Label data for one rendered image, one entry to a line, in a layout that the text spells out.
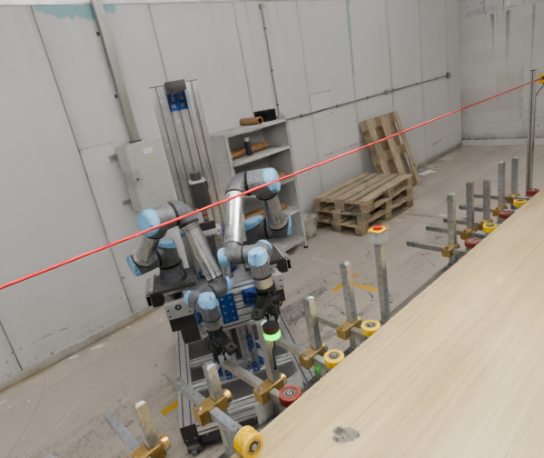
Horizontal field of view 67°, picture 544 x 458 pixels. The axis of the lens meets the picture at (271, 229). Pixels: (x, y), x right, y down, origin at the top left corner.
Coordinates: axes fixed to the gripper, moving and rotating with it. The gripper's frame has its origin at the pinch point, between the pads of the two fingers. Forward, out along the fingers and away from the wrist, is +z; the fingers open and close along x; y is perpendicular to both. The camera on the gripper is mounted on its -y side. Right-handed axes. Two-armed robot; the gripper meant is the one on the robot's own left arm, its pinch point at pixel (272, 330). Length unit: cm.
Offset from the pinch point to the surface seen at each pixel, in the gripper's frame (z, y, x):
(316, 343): 11.4, 9.8, -14.1
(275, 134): -26, 307, 143
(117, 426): 3, -56, 32
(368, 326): 11.7, 25.4, -32.1
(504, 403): 11, -5, -83
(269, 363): 4.0, -13.8, -5.0
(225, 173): -9, 219, 160
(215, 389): -1.7, -36.0, 3.2
